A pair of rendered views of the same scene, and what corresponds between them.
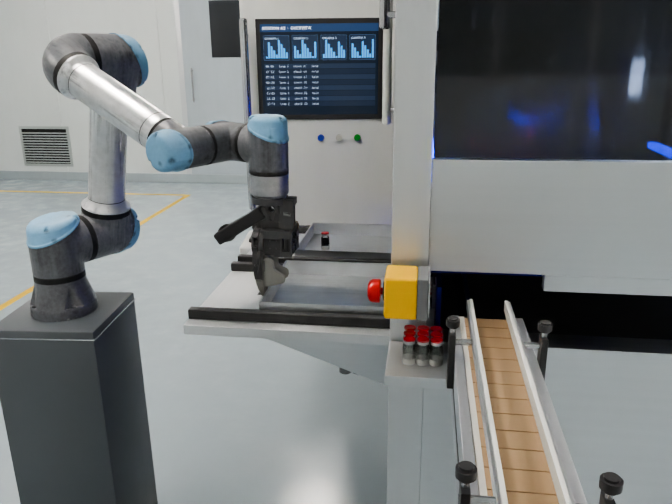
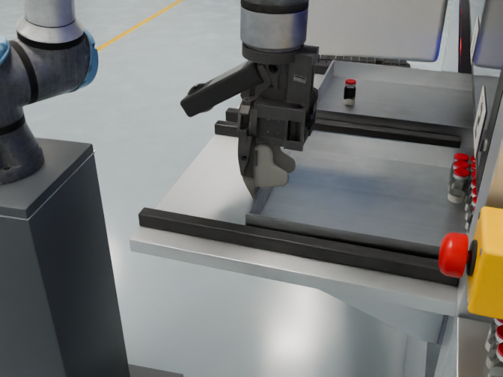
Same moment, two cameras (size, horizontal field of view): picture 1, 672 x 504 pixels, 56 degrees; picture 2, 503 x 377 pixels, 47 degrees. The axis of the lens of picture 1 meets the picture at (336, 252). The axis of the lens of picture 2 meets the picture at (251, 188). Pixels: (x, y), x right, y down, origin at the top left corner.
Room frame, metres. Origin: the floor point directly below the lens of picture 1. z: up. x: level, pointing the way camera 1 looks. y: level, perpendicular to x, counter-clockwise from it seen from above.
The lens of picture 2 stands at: (0.56, 0.05, 1.32)
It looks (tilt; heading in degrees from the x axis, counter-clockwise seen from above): 32 degrees down; 9
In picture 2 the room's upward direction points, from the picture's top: straight up
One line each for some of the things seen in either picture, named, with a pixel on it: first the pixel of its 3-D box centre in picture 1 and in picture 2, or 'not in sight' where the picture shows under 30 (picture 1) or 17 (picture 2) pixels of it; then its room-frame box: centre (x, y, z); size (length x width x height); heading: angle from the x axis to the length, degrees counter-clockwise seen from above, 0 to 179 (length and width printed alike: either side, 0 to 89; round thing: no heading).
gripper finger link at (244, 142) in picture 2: (259, 256); (249, 142); (1.18, 0.15, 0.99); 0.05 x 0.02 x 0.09; 172
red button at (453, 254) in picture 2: (378, 290); (460, 256); (0.99, -0.07, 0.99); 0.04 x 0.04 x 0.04; 82
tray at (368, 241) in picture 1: (367, 243); (409, 100); (1.59, -0.08, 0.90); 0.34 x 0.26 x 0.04; 82
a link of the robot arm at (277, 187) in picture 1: (269, 185); (274, 25); (1.20, 0.13, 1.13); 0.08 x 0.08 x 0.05
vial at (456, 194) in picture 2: not in sight; (458, 185); (1.27, -0.12, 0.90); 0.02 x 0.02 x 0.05
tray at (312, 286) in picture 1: (352, 289); (391, 193); (1.25, -0.03, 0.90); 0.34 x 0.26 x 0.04; 83
